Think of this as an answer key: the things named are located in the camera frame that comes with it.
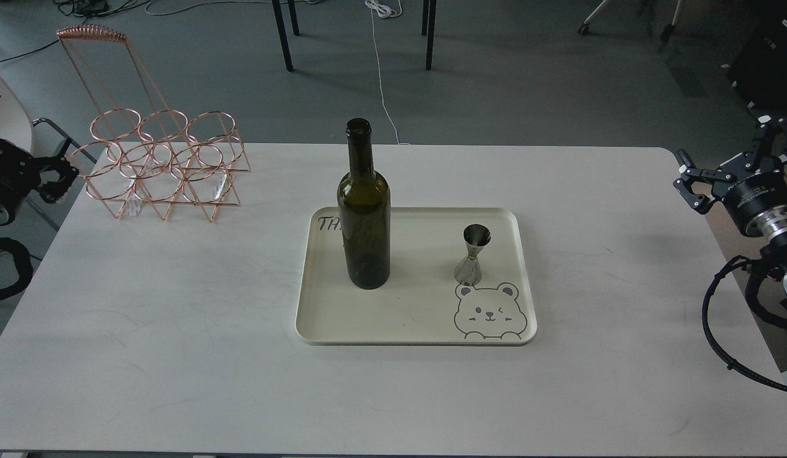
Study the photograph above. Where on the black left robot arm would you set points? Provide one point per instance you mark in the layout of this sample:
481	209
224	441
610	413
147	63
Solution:
22	263

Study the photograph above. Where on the cream bear serving tray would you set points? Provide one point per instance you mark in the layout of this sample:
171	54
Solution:
421	303

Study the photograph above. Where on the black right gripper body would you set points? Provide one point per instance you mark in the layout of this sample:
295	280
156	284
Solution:
754	193

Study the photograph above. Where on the white office chair base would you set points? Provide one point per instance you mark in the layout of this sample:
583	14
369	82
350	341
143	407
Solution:
660	18

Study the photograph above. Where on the steel double jigger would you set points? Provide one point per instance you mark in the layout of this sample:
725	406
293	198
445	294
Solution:
468	271

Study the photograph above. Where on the copper wire bottle rack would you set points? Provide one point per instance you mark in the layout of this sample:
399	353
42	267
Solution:
150	154

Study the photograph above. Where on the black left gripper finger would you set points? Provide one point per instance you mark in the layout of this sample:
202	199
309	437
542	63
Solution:
51	192
57	163

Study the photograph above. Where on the dark green wine bottle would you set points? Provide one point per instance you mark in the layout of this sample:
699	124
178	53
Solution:
364	201

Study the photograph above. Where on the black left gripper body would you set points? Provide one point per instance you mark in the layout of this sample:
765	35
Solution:
18	176

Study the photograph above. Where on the black cabinet on floor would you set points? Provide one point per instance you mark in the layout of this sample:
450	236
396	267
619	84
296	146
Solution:
759	71

